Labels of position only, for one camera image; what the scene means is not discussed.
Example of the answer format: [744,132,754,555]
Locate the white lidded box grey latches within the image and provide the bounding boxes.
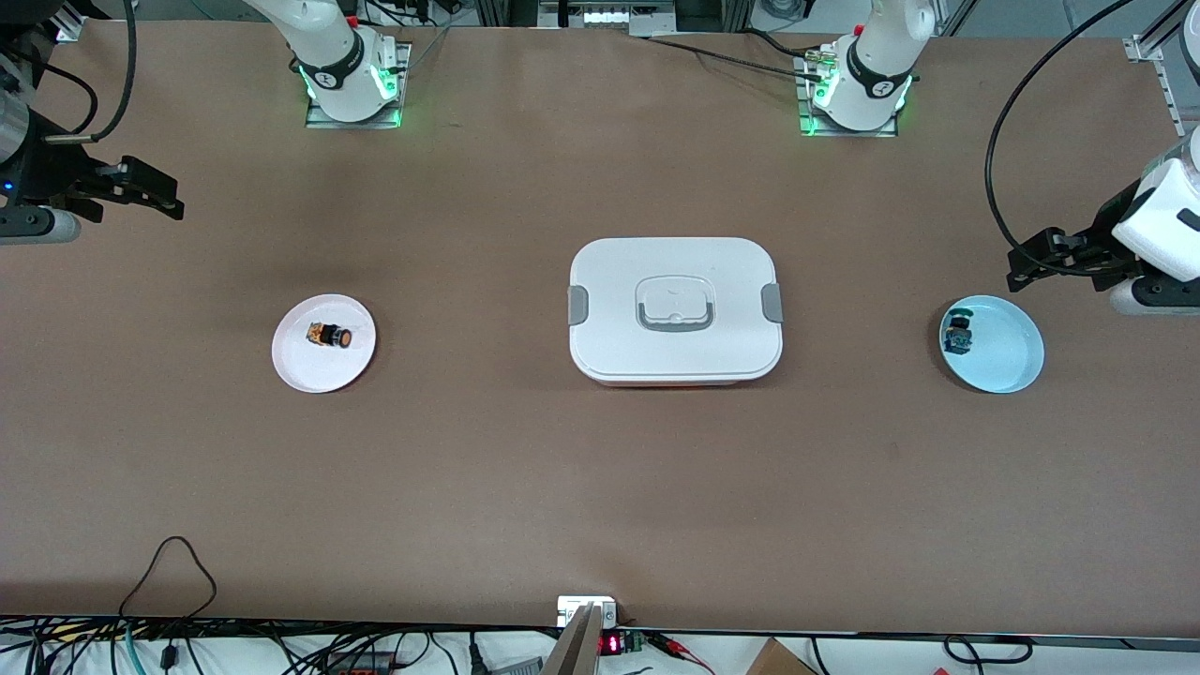
[567,236,785,388]

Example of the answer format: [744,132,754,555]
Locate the brown cardboard box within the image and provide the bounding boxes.
[745,637,819,675]

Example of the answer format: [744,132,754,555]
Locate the light blue round plate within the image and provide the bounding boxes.
[939,295,1045,395]

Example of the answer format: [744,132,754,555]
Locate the pink round plate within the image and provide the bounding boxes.
[271,294,378,394]

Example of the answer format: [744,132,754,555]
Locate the aluminium profile bar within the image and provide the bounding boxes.
[542,603,604,675]

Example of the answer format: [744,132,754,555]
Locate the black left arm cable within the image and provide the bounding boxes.
[983,0,1140,278]

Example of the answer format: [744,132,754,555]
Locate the blue push-button switch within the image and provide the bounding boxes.
[944,307,977,358]

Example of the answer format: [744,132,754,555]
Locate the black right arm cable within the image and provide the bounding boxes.
[37,0,139,144]

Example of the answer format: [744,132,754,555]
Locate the aluminium frame rail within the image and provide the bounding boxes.
[1123,0,1200,140]

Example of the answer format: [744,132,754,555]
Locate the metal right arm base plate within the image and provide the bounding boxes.
[305,41,413,130]

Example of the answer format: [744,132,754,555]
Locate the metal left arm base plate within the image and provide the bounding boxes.
[794,52,899,139]

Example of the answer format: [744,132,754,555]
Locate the black looped cable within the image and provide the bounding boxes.
[119,536,218,622]

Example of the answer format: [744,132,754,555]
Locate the black oval cable loop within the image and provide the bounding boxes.
[942,635,1035,666]

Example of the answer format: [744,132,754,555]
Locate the black cable to arm base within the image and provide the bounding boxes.
[630,28,837,83]

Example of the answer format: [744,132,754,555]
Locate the small white bracket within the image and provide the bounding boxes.
[557,596,619,628]

